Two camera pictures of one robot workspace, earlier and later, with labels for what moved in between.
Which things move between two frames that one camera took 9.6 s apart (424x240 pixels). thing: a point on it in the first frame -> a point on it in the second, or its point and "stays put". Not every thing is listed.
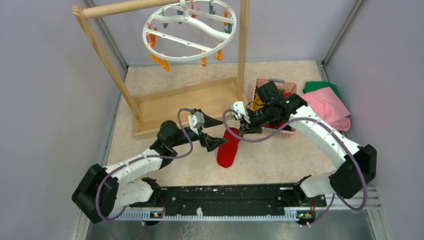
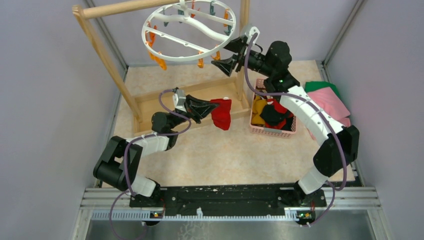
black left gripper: x=210 y=142 -> x=197 y=108
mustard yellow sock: x=256 y=107 stays put
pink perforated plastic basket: x=286 y=87 stays put
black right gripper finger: x=245 y=130 -> x=226 y=66
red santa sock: x=227 y=150 -> x=221 y=115
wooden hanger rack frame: x=180 y=105 stays put
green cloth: x=315 y=85 stays put
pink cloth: x=327 y=104 stays put
